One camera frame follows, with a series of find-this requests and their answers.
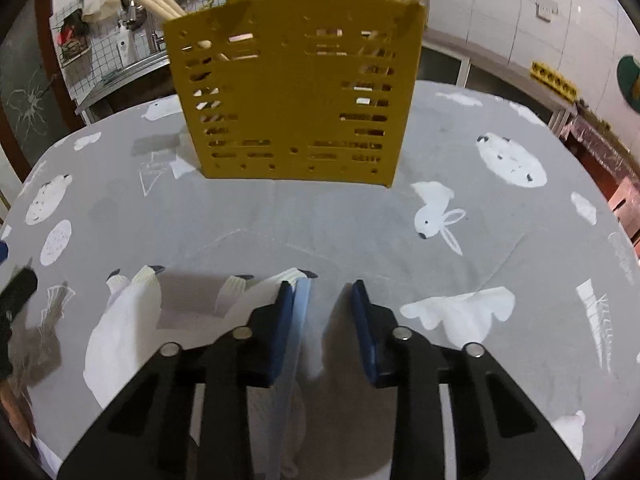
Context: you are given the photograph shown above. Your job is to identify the yellow perforated utensil holder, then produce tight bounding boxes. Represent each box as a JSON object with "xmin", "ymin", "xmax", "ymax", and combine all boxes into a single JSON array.
[{"xmin": 164, "ymin": 0, "xmax": 426, "ymax": 186}]

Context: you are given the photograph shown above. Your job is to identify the kitchen counter cabinets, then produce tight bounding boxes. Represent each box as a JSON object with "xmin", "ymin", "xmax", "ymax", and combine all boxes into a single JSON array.
[{"xmin": 418, "ymin": 29, "xmax": 574, "ymax": 136}]

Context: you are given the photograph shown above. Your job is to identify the green round wall board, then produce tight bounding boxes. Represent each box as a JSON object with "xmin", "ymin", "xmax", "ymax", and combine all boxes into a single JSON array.
[{"xmin": 616, "ymin": 55, "xmax": 640, "ymax": 103}]

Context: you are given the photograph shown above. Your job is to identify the brown frame glass door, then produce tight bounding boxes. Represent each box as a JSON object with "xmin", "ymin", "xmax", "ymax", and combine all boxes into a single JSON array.
[{"xmin": 1, "ymin": 0, "xmax": 85, "ymax": 181}]

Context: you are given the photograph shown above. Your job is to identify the grey animal print tablecloth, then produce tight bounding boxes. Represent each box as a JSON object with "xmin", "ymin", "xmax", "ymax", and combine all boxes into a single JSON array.
[{"xmin": 1, "ymin": 82, "xmax": 639, "ymax": 479}]

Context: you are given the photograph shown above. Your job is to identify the person left hand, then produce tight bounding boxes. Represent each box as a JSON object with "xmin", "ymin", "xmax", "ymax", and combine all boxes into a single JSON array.
[{"xmin": 0, "ymin": 378, "xmax": 34, "ymax": 446}]

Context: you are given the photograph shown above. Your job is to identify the yellow egg tray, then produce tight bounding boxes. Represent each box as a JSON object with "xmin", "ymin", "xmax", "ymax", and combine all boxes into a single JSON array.
[{"xmin": 529, "ymin": 61, "xmax": 579, "ymax": 103}]

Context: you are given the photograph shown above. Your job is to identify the light blue handle utensil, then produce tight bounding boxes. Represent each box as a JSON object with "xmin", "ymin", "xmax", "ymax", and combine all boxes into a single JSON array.
[{"xmin": 266, "ymin": 278, "xmax": 311, "ymax": 479}]

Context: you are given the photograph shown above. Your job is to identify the white wall socket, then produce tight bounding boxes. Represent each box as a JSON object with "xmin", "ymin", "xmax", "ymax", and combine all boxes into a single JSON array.
[{"xmin": 535, "ymin": 0, "xmax": 559, "ymax": 23}]

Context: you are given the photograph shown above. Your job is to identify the plastic covered side table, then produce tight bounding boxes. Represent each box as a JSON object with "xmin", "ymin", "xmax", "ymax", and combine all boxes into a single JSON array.
[{"xmin": 560, "ymin": 115, "xmax": 639, "ymax": 252}]

